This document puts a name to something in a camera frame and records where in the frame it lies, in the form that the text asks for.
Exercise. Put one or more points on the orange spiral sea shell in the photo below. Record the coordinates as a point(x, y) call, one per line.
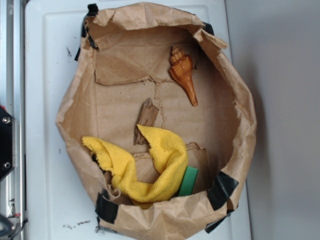
point(181, 72)

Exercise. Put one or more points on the brown paper bag bin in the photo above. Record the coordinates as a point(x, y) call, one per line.
point(122, 48)

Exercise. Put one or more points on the brown wood bark piece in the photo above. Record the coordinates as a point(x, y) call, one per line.
point(147, 117)

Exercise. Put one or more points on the yellow cloth towel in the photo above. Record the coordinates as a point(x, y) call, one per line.
point(169, 156)

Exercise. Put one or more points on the white plastic tray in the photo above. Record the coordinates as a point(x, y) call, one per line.
point(58, 207)

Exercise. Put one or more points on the black metal mounting bracket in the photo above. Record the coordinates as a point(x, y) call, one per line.
point(6, 143)

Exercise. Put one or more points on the aluminium frame rail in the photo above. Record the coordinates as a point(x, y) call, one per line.
point(13, 210)

